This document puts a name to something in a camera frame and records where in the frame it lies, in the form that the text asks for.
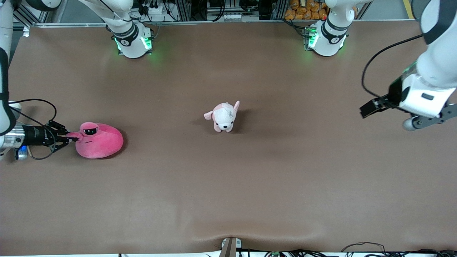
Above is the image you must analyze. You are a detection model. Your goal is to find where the bag of orange snacks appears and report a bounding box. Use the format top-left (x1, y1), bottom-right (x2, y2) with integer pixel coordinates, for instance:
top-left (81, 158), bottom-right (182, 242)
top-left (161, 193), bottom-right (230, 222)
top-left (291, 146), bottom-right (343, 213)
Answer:
top-left (285, 0), bottom-right (329, 20)

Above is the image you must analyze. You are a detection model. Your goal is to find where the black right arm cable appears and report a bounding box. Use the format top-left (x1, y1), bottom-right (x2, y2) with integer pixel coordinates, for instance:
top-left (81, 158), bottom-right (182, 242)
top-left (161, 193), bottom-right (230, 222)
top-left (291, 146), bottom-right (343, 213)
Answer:
top-left (9, 99), bottom-right (58, 160)

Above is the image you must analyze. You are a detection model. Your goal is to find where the pink white dog plush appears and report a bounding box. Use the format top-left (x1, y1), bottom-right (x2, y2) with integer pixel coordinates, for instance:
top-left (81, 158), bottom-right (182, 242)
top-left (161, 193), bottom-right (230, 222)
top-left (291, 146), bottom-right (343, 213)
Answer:
top-left (204, 101), bottom-right (240, 133)

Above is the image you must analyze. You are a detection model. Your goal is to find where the aluminium table edge rail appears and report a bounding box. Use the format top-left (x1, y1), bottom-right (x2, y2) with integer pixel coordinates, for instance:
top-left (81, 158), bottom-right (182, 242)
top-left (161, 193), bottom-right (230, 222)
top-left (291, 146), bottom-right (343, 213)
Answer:
top-left (30, 20), bottom-right (416, 28)

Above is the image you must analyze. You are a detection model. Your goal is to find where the black cable bundle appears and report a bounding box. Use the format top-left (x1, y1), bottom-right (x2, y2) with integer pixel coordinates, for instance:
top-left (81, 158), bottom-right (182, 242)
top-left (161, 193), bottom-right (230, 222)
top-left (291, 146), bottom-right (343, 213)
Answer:
top-left (246, 242), bottom-right (457, 257)

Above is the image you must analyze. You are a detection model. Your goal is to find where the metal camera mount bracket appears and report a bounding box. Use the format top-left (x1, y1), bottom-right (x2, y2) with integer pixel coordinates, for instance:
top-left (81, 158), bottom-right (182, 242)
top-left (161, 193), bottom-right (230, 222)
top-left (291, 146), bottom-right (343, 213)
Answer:
top-left (219, 237), bottom-right (242, 257)

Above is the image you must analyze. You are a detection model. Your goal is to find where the pink round plush toy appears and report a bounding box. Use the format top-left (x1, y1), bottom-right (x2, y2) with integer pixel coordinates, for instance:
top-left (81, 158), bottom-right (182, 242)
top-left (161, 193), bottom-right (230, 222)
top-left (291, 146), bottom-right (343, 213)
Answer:
top-left (66, 122), bottom-right (124, 159)

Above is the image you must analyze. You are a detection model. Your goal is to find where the white power strip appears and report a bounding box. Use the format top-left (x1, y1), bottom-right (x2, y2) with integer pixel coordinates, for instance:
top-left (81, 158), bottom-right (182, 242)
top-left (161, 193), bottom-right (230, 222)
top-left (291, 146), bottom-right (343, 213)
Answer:
top-left (141, 2), bottom-right (169, 16)

